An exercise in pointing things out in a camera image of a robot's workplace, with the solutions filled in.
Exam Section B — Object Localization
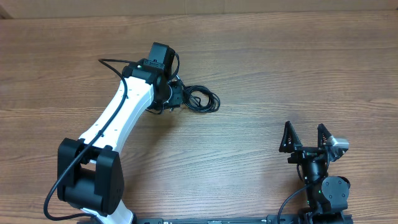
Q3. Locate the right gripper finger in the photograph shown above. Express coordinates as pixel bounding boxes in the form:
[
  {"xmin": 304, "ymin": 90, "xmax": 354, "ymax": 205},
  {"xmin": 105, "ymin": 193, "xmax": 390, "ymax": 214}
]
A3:
[
  {"xmin": 317, "ymin": 123, "xmax": 332, "ymax": 147},
  {"xmin": 279, "ymin": 121, "xmax": 302, "ymax": 153}
]

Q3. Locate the black short USB cable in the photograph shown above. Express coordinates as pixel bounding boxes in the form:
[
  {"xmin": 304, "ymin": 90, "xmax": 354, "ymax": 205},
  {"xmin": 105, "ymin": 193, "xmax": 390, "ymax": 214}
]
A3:
[{"xmin": 169, "ymin": 74, "xmax": 186, "ymax": 113}]

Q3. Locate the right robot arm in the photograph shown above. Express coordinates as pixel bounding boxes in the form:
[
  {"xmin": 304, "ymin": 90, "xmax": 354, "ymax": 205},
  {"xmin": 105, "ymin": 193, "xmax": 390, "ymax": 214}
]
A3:
[{"xmin": 277, "ymin": 121, "xmax": 353, "ymax": 223}]

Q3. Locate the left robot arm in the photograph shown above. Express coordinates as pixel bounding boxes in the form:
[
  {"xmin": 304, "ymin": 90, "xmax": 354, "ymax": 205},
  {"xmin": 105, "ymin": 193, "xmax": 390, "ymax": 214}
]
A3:
[{"xmin": 51, "ymin": 42, "xmax": 185, "ymax": 223}]

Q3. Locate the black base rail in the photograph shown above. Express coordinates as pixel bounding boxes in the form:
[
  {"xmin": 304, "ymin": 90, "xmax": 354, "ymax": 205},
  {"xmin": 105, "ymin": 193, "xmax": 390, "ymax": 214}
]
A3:
[{"xmin": 133, "ymin": 213, "xmax": 354, "ymax": 224}]

